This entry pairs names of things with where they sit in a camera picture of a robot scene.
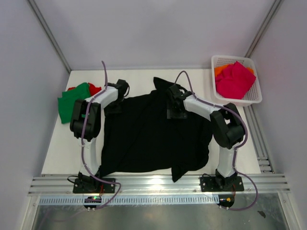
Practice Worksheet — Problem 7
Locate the black t shirt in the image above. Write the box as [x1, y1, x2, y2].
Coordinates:
[99, 77, 213, 182]

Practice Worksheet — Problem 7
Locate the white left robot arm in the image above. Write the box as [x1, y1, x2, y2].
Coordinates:
[70, 80, 130, 193]

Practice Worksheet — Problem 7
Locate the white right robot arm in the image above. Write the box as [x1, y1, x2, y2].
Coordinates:
[166, 84, 247, 191]

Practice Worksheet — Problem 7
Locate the red t shirt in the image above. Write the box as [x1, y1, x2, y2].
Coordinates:
[62, 82, 102, 96]

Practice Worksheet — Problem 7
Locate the orange t shirt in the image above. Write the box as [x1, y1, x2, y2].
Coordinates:
[214, 64, 254, 77]

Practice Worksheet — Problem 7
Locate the green t shirt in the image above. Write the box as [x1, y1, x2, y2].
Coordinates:
[58, 82, 91, 124]

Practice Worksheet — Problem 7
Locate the pink t shirt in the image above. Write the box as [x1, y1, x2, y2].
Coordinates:
[214, 61, 256, 100]

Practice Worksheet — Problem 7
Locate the white plastic basket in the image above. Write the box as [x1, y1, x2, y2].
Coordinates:
[211, 55, 262, 106]

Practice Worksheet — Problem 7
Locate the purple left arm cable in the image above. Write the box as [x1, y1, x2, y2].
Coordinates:
[80, 60, 122, 211]

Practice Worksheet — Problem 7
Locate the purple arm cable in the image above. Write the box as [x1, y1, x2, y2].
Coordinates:
[80, 60, 122, 211]
[174, 70, 259, 211]

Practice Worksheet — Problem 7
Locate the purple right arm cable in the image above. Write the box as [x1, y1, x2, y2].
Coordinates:
[174, 70, 259, 211]

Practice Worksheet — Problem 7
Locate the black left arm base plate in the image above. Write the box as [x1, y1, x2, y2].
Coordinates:
[72, 177, 116, 194]

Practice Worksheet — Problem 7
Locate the left rear frame post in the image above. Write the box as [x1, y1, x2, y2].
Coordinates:
[26, 0, 72, 74]

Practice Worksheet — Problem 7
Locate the frame post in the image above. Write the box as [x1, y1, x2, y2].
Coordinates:
[245, 0, 284, 58]
[26, 0, 72, 74]

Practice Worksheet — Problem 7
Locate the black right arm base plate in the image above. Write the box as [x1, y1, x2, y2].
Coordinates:
[200, 173, 245, 192]

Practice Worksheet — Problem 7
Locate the grey slotted cable duct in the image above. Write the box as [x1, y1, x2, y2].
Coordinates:
[39, 194, 219, 206]

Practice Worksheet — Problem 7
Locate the aluminium front rail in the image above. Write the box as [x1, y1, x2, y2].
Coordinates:
[28, 174, 290, 196]

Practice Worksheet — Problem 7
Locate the right rear frame post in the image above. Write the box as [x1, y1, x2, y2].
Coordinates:
[245, 0, 284, 58]

